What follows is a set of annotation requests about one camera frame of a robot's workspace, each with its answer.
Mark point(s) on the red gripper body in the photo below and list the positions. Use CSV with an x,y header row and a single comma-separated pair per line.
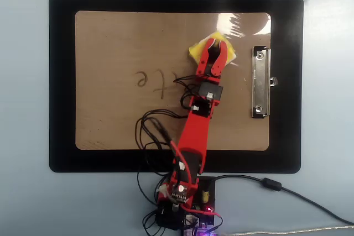
x,y
208,73

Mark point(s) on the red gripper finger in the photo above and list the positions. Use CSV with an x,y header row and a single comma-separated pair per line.
x,y
205,56
220,59

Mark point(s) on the yellow sponge with black knob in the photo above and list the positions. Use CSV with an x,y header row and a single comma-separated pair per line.
x,y
197,52

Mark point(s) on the red robot arm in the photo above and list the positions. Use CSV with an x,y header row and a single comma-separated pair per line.
x,y
195,133

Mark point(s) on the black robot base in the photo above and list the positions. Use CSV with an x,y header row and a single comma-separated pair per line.
x,y
206,189

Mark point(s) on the brown clipboard board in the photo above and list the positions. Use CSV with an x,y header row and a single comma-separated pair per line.
x,y
116,39

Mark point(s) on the controller board with LED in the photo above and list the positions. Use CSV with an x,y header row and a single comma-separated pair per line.
x,y
203,225

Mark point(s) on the metal clipboard clip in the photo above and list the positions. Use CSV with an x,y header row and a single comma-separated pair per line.
x,y
260,86

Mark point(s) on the black mat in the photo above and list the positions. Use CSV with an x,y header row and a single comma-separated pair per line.
x,y
62,81

